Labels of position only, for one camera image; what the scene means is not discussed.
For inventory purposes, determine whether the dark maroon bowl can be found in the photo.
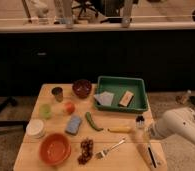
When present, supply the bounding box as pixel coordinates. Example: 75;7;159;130
72;79;92;99

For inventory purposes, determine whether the silver fork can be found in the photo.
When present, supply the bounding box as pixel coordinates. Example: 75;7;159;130
95;138;126;159

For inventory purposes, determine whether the blue sponge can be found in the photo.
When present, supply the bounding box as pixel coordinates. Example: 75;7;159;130
65;115;82;135

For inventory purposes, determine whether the green translucent cup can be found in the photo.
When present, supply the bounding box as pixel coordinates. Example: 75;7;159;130
39;104;52;119

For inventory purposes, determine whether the dark metal cup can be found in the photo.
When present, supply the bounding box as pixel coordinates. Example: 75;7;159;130
51;87;63;102

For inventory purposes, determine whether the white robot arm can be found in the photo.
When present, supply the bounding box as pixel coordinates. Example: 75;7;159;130
136;107;195;145

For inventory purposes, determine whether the orange red bowl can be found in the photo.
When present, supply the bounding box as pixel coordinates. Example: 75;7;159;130
39;133;71;166

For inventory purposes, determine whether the dark grape bunch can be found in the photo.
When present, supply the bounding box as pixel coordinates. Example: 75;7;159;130
78;138;94;164

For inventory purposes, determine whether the green plastic tray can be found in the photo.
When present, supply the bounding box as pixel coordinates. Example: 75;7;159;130
94;76;148;114

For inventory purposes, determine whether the wooden block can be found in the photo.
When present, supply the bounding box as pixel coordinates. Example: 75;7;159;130
119;91;134;107

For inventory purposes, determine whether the green chili pepper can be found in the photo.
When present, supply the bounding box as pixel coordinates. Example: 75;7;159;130
85;112;103;131

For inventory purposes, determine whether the yellow banana toy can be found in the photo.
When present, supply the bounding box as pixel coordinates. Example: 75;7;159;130
107;126;132;133

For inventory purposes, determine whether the black office chair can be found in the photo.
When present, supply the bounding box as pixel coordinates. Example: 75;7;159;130
73;0;98;17

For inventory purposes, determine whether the red tomato toy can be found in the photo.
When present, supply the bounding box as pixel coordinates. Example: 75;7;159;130
64;102;75;114

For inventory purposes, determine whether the light blue cloth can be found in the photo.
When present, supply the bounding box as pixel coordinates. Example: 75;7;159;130
94;91;114;106

